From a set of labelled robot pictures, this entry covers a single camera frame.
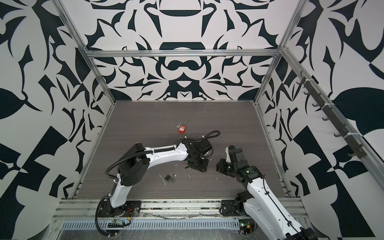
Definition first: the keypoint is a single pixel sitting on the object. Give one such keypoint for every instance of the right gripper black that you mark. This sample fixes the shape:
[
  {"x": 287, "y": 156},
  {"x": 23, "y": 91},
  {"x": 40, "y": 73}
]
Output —
[{"x": 221, "y": 168}]

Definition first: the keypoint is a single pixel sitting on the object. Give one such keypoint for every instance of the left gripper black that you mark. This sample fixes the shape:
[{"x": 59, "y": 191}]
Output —
[{"x": 204, "y": 168}]

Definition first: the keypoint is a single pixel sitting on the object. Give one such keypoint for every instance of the red padlock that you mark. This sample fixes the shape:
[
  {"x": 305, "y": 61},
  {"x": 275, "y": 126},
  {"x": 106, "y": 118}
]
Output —
[{"x": 182, "y": 127}]

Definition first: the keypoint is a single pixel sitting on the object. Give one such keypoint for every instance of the black padlock with keys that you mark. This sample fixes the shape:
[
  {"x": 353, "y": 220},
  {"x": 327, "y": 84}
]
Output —
[{"x": 169, "y": 178}]

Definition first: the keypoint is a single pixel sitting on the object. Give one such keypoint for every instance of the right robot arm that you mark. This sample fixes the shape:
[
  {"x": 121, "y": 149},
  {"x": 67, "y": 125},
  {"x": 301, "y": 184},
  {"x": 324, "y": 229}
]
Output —
[{"x": 258, "y": 201}]

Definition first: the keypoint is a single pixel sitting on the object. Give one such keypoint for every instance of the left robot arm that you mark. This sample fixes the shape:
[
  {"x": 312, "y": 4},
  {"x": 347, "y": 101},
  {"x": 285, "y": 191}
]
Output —
[{"x": 132, "y": 166}]

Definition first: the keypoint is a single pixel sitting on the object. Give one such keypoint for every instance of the right green circuit board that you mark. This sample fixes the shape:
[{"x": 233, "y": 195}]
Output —
[{"x": 246, "y": 226}]

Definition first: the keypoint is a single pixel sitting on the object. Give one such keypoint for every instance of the green circuit board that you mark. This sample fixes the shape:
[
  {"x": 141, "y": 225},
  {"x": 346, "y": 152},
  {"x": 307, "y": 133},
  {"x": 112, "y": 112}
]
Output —
[
  {"x": 246, "y": 226},
  {"x": 119, "y": 223}
]

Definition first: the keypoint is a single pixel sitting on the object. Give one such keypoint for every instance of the left green circuit board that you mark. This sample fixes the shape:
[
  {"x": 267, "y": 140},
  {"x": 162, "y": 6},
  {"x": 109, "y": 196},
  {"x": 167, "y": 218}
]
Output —
[{"x": 119, "y": 223}]

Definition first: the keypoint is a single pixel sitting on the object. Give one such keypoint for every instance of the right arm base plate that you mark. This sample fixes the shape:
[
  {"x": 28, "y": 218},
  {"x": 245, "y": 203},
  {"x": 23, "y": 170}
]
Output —
[{"x": 229, "y": 208}]

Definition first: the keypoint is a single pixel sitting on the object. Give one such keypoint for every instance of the white slotted cable duct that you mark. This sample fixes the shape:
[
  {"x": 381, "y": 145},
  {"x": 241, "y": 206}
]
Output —
[{"x": 161, "y": 224}]

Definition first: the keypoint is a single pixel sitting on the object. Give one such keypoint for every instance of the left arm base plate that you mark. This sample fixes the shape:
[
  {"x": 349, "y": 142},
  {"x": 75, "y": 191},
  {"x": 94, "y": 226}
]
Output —
[{"x": 126, "y": 208}]

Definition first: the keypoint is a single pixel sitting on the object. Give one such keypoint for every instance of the aluminium mounting rail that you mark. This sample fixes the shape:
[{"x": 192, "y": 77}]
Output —
[{"x": 165, "y": 208}]

